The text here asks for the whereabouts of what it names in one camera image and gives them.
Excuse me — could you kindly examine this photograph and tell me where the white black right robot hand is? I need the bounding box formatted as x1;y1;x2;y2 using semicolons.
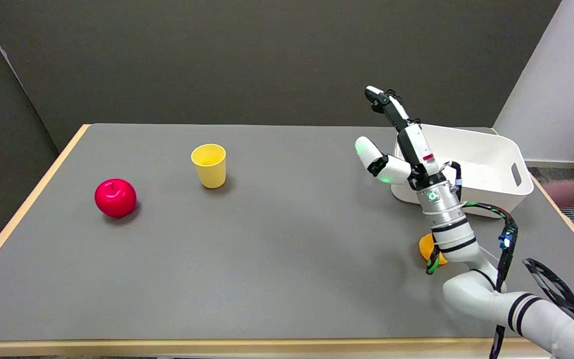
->
355;86;443;191

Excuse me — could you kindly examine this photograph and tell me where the yellow plastic cup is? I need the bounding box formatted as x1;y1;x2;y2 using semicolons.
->
191;144;227;189

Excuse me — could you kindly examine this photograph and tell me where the white plastic bin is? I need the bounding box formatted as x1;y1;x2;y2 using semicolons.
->
391;123;534;219

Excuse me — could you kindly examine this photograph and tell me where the orange round fruit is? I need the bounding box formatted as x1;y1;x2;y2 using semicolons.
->
419;233;448;265

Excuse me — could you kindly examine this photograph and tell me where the red apple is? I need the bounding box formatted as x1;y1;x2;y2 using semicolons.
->
94;179;138;218

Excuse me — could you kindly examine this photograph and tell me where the black cable with blue connector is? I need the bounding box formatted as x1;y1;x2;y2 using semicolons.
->
461;201;519;359

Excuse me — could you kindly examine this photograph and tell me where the black grey braided cable sleeve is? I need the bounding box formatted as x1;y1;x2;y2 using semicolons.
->
522;258;574;346

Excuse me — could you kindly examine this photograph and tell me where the green black cable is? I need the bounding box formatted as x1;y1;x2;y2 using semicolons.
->
426;234;442;275

